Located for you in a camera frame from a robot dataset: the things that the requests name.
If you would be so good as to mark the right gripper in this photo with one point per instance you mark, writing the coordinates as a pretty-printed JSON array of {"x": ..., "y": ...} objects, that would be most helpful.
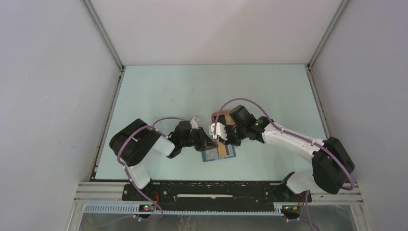
[{"x": 229, "y": 141}]

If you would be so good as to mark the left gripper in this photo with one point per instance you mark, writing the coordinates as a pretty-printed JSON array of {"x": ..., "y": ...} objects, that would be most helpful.
[{"x": 205, "y": 143}]

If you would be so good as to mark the white portrait card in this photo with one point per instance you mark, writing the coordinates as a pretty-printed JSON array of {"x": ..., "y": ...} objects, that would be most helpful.
[{"x": 210, "y": 155}]

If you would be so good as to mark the blue card holder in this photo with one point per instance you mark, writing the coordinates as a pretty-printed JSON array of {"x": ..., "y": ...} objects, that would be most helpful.
[{"x": 233, "y": 153}]

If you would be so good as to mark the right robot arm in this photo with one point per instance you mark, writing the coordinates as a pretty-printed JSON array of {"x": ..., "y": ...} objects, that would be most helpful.
[{"x": 331, "y": 165}]

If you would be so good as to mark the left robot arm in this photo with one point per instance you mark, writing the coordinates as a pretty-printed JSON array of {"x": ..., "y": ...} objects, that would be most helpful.
[{"x": 132, "y": 144}]

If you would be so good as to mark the pink oval tray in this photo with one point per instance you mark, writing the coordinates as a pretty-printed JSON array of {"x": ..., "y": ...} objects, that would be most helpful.
[{"x": 224, "y": 117}]

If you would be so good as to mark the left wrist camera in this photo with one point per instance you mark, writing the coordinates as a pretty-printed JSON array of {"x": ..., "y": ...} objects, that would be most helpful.
[{"x": 194, "y": 122}]

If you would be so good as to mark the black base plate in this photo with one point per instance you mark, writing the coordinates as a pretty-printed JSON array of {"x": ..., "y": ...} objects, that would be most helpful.
[{"x": 215, "y": 196}]

